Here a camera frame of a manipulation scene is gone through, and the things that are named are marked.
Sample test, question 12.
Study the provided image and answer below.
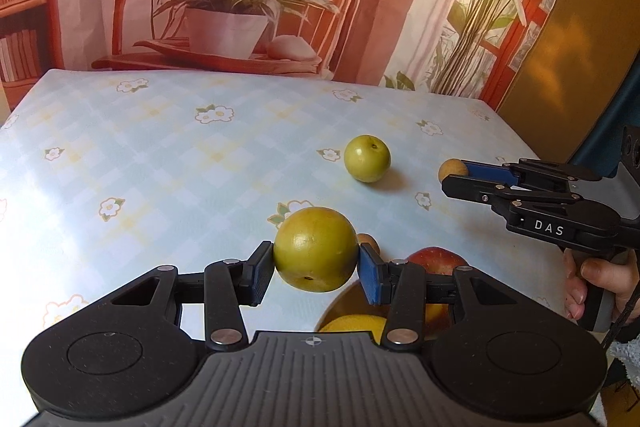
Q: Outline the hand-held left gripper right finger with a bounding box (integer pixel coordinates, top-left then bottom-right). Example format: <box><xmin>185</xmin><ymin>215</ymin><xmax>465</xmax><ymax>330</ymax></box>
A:
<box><xmin>357</xmin><ymin>243</ymin><xmax>521</xmax><ymax>352</ymax></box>

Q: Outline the large green apple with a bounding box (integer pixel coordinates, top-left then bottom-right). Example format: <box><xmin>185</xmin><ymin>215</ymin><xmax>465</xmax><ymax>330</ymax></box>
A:
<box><xmin>273</xmin><ymin>207</ymin><xmax>359</xmax><ymax>293</ymax></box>

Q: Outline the small brown fruit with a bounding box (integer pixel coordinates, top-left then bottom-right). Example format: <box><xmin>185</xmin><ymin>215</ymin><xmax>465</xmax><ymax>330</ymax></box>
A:
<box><xmin>438</xmin><ymin>159</ymin><xmax>469</xmax><ymax>184</ymax></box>
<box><xmin>356</xmin><ymin>233</ymin><xmax>381</xmax><ymax>258</ymax></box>

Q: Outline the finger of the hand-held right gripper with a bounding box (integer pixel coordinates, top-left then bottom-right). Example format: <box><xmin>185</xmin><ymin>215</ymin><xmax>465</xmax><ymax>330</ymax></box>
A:
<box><xmin>441</xmin><ymin>173</ymin><xmax>585</xmax><ymax>208</ymax></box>
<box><xmin>459</xmin><ymin>158</ymin><xmax>602</xmax><ymax>196</ymax></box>

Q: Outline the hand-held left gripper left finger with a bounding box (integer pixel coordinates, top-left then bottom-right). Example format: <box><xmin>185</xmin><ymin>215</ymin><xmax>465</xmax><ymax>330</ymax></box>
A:
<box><xmin>110</xmin><ymin>241</ymin><xmax>275</xmax><ymax>353</ymax></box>

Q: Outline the black strap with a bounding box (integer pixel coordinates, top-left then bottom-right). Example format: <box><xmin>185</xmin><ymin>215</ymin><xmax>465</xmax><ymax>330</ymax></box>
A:
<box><xmin>600</xmin><ymin>287</ymin><xmax>640</xmax><ymax>350</ymax></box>

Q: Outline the brown wooden panel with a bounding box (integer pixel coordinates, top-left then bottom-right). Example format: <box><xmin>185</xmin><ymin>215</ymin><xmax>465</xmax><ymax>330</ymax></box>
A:
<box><xmin>495</xmin><ymin>0</ymin><xmax>640</xmax><ymax>152</ymax></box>

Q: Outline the small green apple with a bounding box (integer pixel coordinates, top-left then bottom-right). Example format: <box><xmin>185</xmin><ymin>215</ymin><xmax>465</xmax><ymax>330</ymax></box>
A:
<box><xmin>344</xmin><ymin>135</ymin><xmax>391</xmax><ymax>182</ymax></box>

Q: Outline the bright red apple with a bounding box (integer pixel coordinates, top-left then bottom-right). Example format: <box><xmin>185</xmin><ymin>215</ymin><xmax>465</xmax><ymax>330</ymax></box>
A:
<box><xmin>406</xmin><ymin>246</ymin><xmax>471</xmax><ymax>340</ymax></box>

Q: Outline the person's right hand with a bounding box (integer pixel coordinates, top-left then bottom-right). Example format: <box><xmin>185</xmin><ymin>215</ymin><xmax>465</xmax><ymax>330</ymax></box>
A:
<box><xmin>562</xmin><ymin>251</ymin><xmax>640</xmax><ymax>321</ymax></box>

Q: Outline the blue curtain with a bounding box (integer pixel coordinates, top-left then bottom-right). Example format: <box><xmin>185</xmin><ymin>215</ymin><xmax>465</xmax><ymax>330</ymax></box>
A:
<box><xmin>570</xmin><ymin>72</ymin><xmax>640</xmax><ymax>168</ymax></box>

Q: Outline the floral checked tablecloth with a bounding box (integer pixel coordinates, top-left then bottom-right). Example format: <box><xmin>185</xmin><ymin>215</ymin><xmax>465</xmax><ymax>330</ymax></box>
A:
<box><xmin>0</xmin><ymin>68</ymin><xmax>571</xmax><ymax>427</ymax></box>

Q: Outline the yellow lemon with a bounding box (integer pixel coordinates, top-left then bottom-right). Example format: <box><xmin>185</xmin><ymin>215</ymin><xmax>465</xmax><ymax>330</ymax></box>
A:
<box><xmin>318</xmin><ymin>314</ymin><xmax>388</xmax><ymax>344</ymax></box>

